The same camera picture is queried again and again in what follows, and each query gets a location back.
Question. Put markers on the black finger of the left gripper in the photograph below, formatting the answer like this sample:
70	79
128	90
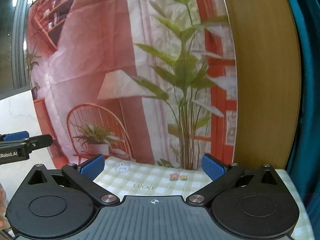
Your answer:
38	142
14	136

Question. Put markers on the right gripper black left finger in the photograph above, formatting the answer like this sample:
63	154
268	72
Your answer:
82	176

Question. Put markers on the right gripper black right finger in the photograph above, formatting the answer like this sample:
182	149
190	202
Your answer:
223	177

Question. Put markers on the person's left hand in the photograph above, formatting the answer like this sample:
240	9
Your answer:
4	224

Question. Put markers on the green plaid bunny tablecloth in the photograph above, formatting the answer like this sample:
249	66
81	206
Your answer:
123	177

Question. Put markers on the teal curtain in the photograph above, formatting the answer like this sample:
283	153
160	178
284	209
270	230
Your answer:
303	165

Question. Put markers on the wooden headboard panel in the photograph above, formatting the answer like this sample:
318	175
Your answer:
269	80

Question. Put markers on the printed room backdrop cloth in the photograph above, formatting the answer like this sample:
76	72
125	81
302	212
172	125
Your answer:
151	81

